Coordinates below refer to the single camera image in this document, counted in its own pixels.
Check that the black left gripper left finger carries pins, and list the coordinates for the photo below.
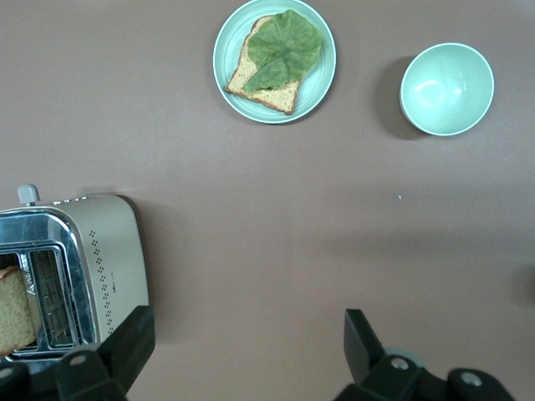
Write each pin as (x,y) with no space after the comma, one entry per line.
(125,346)

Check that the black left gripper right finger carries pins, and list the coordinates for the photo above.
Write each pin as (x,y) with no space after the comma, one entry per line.
(363,346)

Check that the beige chrome toaster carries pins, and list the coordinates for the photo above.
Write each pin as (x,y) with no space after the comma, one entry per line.
(117,250)

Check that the brown toast slice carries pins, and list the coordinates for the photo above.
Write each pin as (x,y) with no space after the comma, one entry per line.
(14,309)

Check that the light green plate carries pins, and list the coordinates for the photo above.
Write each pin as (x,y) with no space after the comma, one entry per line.
(322,83)

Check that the bread slice under lettuce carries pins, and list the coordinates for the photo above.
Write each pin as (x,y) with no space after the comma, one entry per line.
(271,94)

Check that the light green bowl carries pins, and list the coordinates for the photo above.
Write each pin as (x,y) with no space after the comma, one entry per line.
(447,89)

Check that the green lettuce leaf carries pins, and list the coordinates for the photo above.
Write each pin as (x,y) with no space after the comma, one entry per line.
(284,46)

